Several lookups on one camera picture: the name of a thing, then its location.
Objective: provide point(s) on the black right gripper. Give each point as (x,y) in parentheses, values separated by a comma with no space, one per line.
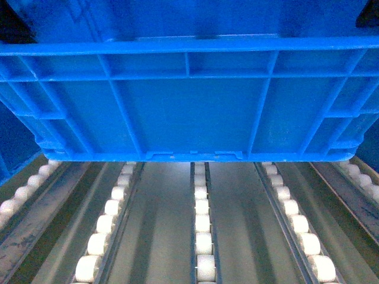
(369,16)

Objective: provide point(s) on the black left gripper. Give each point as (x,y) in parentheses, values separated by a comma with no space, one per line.
(13,29)

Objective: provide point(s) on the large blue plastic crate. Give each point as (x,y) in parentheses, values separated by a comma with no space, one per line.
(185,81)

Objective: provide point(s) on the blue crate on left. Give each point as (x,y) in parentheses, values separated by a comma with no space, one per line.
(18,146)

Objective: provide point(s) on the blue crate on right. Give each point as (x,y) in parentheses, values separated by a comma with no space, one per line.
(367,150)

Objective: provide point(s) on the far right roller track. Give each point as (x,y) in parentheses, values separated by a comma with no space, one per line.
(355,189)

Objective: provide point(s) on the far left roller track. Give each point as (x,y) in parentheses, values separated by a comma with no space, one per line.
(30,211)

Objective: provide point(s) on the left white roller track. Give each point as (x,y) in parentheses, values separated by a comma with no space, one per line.
(98,247)

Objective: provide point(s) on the white roller track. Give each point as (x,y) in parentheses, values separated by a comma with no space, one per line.
(204,249)
(313,260)
(98,247)

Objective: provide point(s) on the right white roller track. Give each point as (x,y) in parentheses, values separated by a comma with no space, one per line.
(313,260)

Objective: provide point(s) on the centre white roller track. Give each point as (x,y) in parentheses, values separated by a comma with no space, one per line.
(204,249)

